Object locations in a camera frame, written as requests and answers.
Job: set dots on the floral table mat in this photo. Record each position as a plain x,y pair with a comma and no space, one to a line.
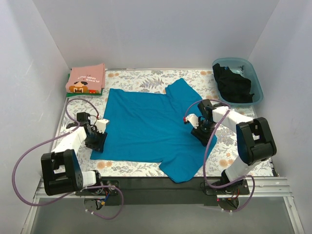
154,81

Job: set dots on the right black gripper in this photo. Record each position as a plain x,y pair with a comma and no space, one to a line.
202,135

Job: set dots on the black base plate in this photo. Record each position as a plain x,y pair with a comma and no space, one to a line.
162,190

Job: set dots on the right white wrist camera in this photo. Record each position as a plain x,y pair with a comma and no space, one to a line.
192,119

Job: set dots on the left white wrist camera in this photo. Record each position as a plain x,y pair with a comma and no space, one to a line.
101,125

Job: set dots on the folded pink t shirt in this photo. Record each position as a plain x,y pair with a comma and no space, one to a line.
89,70

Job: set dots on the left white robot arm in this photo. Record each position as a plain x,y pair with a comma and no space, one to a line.
60,168

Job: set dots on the black t shirt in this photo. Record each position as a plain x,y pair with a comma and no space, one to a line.
232,87

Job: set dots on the aluminium frame rail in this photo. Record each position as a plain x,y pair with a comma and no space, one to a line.
269,208

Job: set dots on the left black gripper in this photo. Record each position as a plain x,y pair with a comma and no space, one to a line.
96,143

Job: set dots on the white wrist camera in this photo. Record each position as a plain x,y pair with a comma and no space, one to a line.
101,125
192,119

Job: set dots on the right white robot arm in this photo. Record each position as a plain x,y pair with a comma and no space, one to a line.
255,141

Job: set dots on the blue t shirt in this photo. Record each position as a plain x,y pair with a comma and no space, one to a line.
149,127

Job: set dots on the teal plastic bin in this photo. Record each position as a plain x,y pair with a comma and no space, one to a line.
244,68

